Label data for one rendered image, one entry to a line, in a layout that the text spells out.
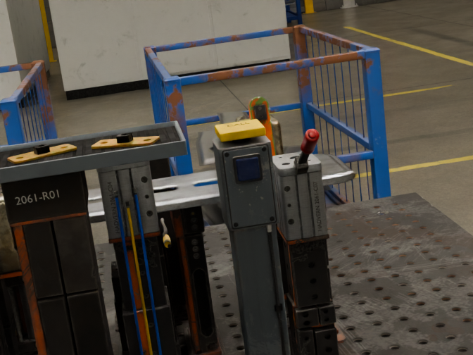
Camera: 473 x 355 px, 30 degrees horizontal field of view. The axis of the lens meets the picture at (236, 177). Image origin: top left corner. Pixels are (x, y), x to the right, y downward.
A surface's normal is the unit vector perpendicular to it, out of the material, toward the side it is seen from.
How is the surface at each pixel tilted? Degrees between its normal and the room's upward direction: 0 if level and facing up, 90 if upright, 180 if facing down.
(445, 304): 0
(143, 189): 90
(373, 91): 90
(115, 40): 90
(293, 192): 90
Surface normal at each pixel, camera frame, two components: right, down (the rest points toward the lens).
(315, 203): 0.14, 0.24
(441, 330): -0.12, -0.96
